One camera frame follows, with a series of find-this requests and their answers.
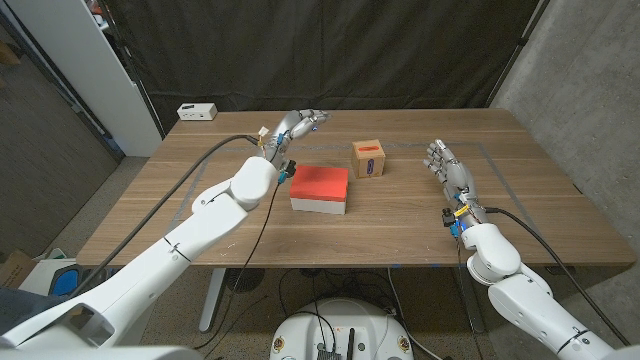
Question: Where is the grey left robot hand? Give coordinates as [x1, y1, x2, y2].
[259, 108, 331, 184]

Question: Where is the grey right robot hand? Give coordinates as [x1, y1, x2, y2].
[422, 138, 489, 239]

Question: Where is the red box with white base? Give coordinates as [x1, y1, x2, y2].
[288, 165, 350, 216]

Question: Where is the wooden slotted cube box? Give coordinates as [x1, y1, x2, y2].
[350, 138, 387, 180]

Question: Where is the white power outlet box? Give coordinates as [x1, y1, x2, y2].
[176, 102, 219, 122]

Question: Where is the brown cardboard box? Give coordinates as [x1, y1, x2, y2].
[0, 249, 36, 289]

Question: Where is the black fabric curtain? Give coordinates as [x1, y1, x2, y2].
[102, 0, 544, 134]

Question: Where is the dark grey table leg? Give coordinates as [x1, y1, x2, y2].
[452, 266, 486, 335]

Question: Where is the black curtain stand pole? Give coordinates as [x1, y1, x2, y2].
[483, 0, 551, 109]
[97, 0, 166, 140]

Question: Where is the round black floor fan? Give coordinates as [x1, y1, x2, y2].
[225, 268, 265, 294]

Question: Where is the white robot torso base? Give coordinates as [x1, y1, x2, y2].
[269, 298, 415, 360]

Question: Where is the white table leg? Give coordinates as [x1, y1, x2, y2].
[198, 268, 227, 332]

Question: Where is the white cabinet panel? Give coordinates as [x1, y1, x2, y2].
[4, 0, 164, 158]

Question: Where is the white robot chest plate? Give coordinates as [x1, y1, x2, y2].
[0, 344, 204, 360]

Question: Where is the person's leg in jeans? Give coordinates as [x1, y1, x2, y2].
[0, 287, 66, 336]

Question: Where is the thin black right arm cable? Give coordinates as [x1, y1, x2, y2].
[454, 236, 484, 360]

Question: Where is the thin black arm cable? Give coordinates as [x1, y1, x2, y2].
[454, 236, 484, 360]
[193, 178, 284, 350]

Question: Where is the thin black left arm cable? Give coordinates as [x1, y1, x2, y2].
[193, 178, 284, 350]

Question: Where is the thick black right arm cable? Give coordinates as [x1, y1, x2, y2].
[483, 205, 632, 347]

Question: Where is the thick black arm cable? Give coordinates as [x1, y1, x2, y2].
[483, 205, 632, 347]
[68, 133, 260, 300]

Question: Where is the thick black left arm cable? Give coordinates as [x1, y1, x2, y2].
[68, 133, 260, 300]

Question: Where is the grey floor cable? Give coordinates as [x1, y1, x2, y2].
[387, 268, 444, 360]

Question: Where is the black floor cable bundle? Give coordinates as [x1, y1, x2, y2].
[277, 268, 396, 321]

